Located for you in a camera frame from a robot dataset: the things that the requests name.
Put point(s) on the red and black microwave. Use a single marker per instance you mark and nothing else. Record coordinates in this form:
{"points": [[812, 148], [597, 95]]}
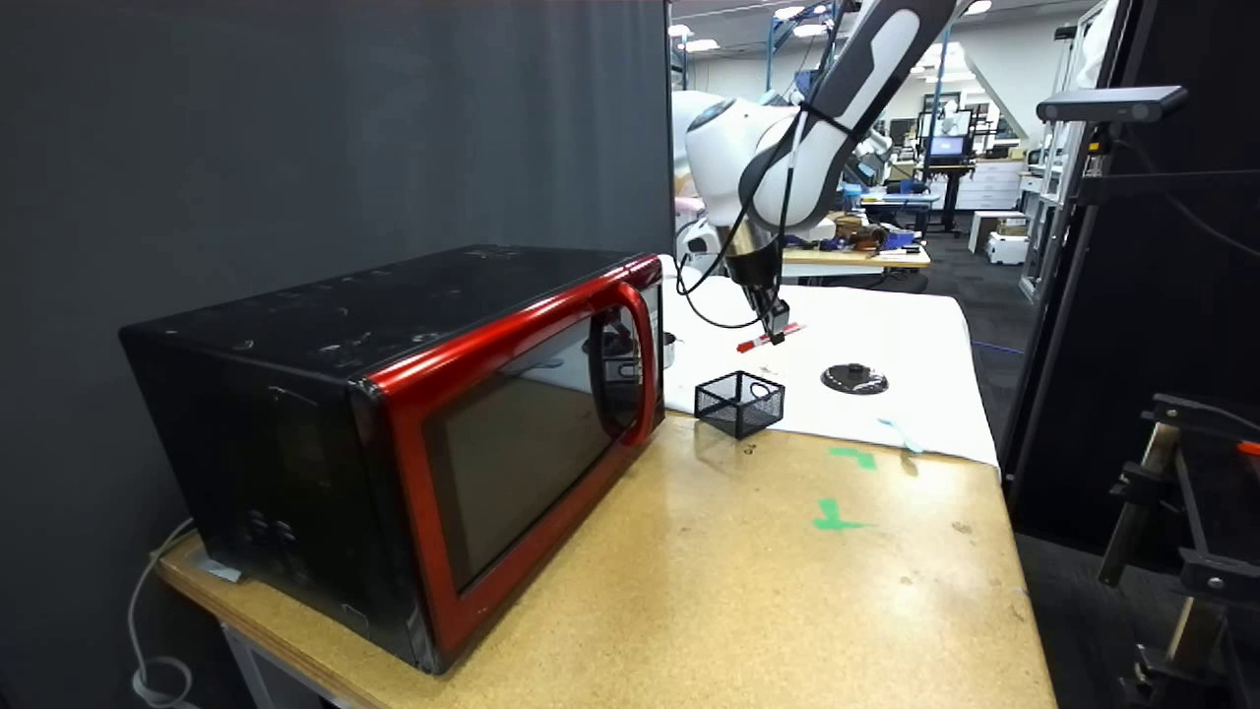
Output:
{"points": [[396, 458]]}

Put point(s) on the background wooden desk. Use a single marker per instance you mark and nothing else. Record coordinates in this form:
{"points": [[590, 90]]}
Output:
{"points": [[862, 258]]}

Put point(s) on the black mesh box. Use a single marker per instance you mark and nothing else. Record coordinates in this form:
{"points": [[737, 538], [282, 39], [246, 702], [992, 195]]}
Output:
{"points": [[737, 403]]}

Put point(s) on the background computer monitor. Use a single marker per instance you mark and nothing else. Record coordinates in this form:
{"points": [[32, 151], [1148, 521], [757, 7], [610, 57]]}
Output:
{"points": [[947, 148]]}

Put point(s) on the black round lid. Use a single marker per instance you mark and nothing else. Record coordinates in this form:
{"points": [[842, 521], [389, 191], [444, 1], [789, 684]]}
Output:
{"points": [[855, 379]]}

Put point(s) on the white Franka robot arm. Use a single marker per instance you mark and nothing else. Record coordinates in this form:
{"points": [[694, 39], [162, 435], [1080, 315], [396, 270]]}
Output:
{"points": [[842, 90]]}

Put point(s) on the white paper sheet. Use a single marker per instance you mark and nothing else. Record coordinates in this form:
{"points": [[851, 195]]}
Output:
{"points": [[910, 327]]}

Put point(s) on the black backdrop curtain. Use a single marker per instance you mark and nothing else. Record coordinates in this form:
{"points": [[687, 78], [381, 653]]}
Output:
{"points": [[330, 131]]}

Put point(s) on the black stereo camera bar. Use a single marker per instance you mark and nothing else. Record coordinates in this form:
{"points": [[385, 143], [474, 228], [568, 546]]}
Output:
{"points": [[1114, 105]]}

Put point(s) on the white storage bin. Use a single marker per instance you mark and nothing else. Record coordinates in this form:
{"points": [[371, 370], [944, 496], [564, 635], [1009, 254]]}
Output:
{"points": [[1009, 249]]}

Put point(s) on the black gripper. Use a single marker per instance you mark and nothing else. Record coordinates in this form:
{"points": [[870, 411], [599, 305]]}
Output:
{"points": [[763, 278]]}

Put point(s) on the small metal bowl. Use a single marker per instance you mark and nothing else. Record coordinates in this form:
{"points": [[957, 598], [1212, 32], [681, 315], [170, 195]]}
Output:
{"points": [[669, 350]]}

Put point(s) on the red marker with white cap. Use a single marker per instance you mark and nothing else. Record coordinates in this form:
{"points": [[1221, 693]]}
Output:
{"points": [[753, 342]]}

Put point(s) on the black tripod stand equipment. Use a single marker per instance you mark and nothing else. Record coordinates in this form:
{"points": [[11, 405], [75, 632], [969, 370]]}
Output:
{"points": [[1182, 565]]}

